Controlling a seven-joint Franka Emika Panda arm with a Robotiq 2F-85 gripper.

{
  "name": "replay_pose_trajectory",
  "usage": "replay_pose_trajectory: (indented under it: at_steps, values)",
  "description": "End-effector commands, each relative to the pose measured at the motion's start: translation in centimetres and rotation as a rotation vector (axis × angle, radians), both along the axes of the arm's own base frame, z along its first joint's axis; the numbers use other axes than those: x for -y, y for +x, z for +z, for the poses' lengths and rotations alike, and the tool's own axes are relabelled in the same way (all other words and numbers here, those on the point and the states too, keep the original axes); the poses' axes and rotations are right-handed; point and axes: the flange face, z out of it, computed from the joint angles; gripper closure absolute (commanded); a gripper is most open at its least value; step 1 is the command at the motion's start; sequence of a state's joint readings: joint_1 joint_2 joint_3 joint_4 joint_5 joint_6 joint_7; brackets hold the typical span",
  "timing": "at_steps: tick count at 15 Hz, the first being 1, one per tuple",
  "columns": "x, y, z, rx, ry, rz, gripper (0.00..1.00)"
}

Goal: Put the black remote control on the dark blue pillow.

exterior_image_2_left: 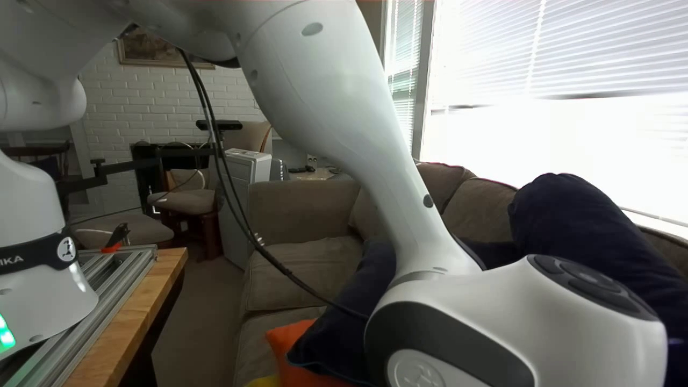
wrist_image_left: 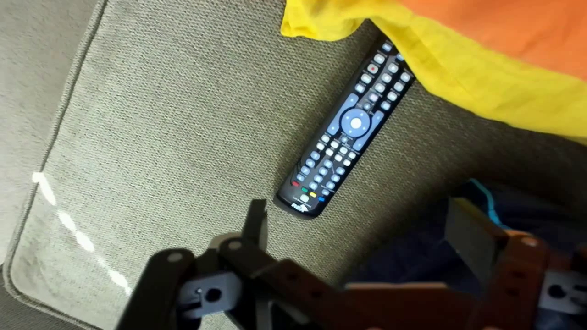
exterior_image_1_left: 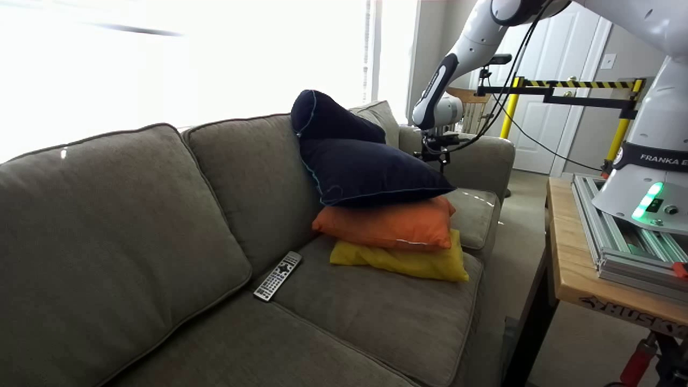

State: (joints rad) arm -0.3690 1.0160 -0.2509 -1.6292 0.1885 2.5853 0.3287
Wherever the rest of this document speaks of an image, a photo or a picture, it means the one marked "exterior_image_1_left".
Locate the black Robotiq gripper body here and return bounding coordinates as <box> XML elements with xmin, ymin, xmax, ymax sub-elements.
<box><xmin>419</xmin><ymin>130</ymin><xmax>456</xmax><ymax>165</ymax></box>

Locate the dark blue pillow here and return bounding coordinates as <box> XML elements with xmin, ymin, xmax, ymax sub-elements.
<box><xmin>288</xmin><ymin>88</ymin><xmax>458</xmax><ymax>212</ymax></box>

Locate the orange pillow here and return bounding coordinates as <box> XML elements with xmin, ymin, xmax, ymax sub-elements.
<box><xmin>310</xmin><ymin>196</ymin><xmax>458</xmax><ymax>255</ymax></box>

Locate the yellow pillow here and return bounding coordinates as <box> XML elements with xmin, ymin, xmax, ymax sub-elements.
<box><xmin>329</xmin><ymin>229</ymin><xmax>470</xmax><ymax>284</ymax></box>

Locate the silver remote control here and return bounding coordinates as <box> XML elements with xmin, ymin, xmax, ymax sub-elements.
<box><xmin>252</xmin><ymin>249</ymin><xmax>306</xmax><ymax>304</ymax></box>

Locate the yellow black striped barrier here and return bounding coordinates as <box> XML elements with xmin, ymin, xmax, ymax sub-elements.
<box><xmin>496</xmin><ymin>73</ymin><xmax>648</xmax><ymax>175</ymax></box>

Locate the white panel door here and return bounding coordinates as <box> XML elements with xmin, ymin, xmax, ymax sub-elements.
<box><xmin>511</xmin><ymin>14</ymin><xmax>614</xmax><ymax>175</ymax></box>

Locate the wooden table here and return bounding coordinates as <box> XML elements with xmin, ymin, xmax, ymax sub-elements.
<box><xmin>500</xmin><ymin>175</ymin><xmax>688</xmax><ymax>387</ymax></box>

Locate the red clamp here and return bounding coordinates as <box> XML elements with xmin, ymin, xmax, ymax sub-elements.
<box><xmin>616</xmin><ymin>333</ymin><xmax>659</xmax><ymax>387</ymax></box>

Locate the beige fabric couch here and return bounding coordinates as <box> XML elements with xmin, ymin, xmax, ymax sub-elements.
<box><xmin>0</xmin><ymin>100</ymin><xmax>519</xmax><ymax>387</ymax></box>

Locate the black camera boom stand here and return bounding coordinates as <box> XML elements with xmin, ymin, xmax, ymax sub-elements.
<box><xmin>474</xmin><ymin>53</ymin><xmax>640</xmax><ymax>121</ymax></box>

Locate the aluminium rail base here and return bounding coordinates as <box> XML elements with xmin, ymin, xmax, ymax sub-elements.
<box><xmin>570</xmin><ymin>173</ymin><xmax>688</xmax><ymax>295</ymax></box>

